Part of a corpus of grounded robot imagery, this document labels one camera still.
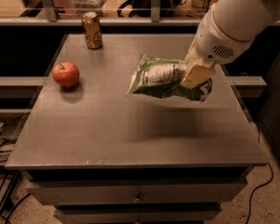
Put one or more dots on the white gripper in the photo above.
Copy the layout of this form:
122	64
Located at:
219	42

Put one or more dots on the green jalapeno chip bag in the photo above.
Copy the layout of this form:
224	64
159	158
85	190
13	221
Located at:
161	78

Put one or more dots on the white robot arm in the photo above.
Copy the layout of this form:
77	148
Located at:
226	31

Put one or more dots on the orange soda can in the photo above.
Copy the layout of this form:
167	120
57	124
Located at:
92	30

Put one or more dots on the red apple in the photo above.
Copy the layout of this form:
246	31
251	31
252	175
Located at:
66	74

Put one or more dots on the grey cabinet with drawers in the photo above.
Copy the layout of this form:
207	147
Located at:
90	151

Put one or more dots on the grey metal railing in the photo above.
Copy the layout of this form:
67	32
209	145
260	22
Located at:
68	12

